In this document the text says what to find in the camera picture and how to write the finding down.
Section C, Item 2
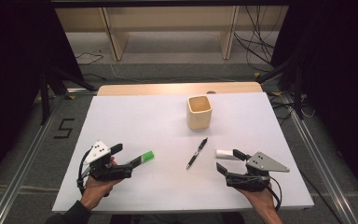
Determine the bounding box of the black curtain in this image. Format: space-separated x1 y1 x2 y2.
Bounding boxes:
269 0 358 200
0 0 86 194

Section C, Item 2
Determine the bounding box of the cream square ceramic cup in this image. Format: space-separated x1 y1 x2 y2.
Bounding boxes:
186 94 213 131

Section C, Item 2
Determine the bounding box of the bundle of black cables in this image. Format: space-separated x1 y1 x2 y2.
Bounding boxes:
233 6 282 69

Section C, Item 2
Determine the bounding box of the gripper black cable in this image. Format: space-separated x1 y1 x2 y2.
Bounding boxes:
76 148 93 196
259 175 283 213

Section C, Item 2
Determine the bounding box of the aluminium floor rail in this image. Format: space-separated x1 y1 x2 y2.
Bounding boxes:
0 88 99 224
280 92 358 224

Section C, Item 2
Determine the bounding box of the black pen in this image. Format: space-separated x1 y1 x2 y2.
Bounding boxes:
186 136 209 171

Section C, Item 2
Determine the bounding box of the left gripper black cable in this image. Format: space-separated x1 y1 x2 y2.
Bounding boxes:
76 148 93 196

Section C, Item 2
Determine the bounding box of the black tripod stand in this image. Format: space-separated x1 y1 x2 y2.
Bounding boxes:
255 51 306 121
37 65 98 126

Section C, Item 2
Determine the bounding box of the person's left hand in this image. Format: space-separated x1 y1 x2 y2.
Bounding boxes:
80 157 122 211

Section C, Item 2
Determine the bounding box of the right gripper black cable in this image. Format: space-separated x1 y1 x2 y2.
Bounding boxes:
259 175 283 213

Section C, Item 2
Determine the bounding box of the white foam board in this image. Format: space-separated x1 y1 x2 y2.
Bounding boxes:
51 91 315 214

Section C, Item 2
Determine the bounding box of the person's right hand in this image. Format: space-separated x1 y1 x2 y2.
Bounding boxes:
236 183 278 213

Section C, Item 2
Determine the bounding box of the light wooden table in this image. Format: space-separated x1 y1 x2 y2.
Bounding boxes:
96 81 264 97

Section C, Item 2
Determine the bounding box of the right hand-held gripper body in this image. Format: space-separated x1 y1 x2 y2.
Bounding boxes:
224 151 291 193

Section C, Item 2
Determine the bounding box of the light wooden desk frame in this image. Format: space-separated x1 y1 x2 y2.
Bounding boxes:
55 6 290 62

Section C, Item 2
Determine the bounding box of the black metal bar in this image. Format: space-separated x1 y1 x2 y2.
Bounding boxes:
49 0 294 8

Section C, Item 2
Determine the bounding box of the thin black floor cable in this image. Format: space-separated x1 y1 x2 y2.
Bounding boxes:
74 51 104 66

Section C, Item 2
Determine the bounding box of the white marker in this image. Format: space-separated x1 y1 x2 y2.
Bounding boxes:
215 148 241 161

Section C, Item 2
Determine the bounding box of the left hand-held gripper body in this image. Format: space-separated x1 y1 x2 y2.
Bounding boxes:
79 140 134 183

